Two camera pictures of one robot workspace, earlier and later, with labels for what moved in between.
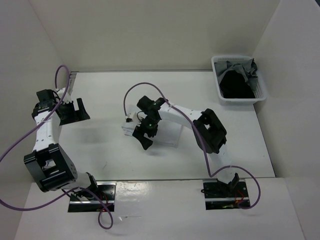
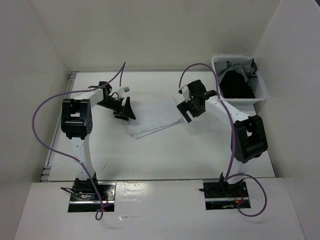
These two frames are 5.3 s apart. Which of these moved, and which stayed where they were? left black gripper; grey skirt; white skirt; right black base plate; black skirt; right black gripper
Moved: left black gripper; right black gripper; white skirt
Stayed: right black base plate; black skirt; grey skirt
